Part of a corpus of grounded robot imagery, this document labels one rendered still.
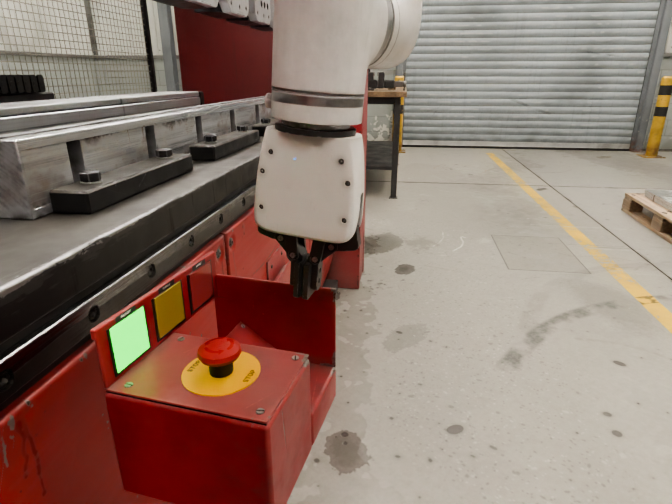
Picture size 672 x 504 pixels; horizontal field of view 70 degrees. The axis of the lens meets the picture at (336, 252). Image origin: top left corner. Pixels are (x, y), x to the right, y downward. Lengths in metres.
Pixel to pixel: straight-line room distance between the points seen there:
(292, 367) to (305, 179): 0.18
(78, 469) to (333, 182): 0.40
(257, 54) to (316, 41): 1.92
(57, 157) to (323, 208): 0.40
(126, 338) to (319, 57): 0.30
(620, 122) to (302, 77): 7.67
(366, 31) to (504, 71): 7.08
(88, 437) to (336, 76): 0.45
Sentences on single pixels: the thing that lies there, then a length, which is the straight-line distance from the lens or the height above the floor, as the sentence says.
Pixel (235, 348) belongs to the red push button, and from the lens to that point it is 0.45.
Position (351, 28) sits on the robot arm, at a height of 1.08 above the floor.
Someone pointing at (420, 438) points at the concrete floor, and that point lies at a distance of 1.58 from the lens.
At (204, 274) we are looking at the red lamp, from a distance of 0.58.
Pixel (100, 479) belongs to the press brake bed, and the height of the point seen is 0.61.
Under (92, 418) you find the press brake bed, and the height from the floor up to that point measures 0.69.
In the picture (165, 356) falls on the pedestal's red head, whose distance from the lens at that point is 0.51.
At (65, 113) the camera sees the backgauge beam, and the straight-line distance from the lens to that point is 1.16.
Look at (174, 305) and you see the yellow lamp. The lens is 0.53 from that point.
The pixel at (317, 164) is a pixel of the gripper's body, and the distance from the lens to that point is 0.43.
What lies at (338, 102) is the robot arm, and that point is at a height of 1.02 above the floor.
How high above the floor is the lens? 1.04
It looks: 21 degrees down
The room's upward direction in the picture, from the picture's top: straight up
